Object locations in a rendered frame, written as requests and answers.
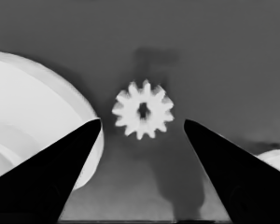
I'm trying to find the large thick white disc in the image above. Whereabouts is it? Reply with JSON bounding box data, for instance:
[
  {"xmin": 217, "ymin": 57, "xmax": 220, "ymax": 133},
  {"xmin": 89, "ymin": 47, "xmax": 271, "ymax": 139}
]
[{"xmin": 0, "ymin": 50, "xmax": 105, "ymax": 191}]

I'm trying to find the small white toothed gear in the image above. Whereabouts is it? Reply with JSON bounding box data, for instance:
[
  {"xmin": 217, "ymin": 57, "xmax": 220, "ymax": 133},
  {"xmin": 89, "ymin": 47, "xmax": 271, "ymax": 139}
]
[{"xmin": 111, "ymin": 78, "xmax": 175, "ymax": 141}]

